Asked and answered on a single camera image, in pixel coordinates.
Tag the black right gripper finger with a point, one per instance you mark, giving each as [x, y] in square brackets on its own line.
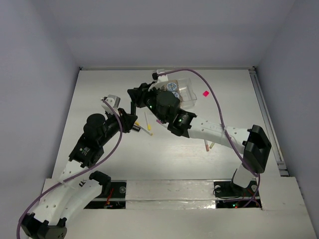
[134, 94]
[133, 108]

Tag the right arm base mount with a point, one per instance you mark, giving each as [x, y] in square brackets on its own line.
[230, 196]

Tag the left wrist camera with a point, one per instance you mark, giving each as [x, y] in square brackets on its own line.
[110, 103]

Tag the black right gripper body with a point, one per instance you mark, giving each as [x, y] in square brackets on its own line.
[148, 98]

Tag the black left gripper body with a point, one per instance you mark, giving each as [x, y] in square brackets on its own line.
[124, 119]

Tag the short yellow-capped white marker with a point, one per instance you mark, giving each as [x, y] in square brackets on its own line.
[143, 129]

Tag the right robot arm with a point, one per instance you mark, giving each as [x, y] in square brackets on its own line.
[252, 144]

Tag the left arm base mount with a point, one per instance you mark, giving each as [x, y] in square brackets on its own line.
[115, 198]

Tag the peach-capped white marker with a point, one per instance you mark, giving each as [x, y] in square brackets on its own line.
[206, 145]

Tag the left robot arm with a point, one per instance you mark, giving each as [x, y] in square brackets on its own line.
[51, 212]

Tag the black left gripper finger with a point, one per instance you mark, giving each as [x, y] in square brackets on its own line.
[127, 127]
[128, 118]

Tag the purple-capped white marker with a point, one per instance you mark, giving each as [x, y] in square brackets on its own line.
[160, 123]

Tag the black pink highlighter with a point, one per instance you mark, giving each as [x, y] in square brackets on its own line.
[136, 128]

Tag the clear plastic bin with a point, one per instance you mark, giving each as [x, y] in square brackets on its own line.
[187, 96]

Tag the long yellow-capped white marker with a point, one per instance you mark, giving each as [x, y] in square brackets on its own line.
[147, 122]

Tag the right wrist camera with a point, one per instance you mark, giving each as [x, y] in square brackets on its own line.
[159, 78]

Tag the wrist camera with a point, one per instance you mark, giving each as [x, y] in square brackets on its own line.
[159, 78]
[110, 103]

